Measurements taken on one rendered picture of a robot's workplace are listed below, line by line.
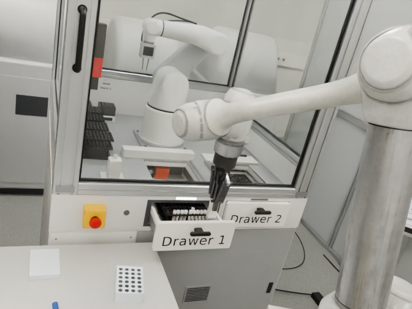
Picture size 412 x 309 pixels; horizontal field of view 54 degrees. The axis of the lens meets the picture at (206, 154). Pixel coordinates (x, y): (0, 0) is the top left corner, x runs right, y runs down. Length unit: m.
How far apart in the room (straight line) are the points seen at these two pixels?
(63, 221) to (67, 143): 0.29
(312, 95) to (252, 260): 0.98
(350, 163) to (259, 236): 1.61
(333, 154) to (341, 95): 2.37
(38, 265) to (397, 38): 1.14
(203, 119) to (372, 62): 0.48
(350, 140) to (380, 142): 2.45
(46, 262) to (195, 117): 0.67
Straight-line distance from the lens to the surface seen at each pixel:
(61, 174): 1.37
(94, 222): 1.38
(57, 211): 1.44
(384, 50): 0.73
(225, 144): 1.22
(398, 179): 0.79
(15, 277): 1.36
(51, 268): 1.36
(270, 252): 1.84
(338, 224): 3.29
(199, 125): 1.05
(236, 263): 1.79
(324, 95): 1.02
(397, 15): 3.14
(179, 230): 1.38
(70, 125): 1.30
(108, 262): 1.42
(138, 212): 1.48
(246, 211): 1.62
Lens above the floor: 1.64
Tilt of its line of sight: 21 degrees down
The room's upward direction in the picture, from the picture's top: 13 degrees clockwise
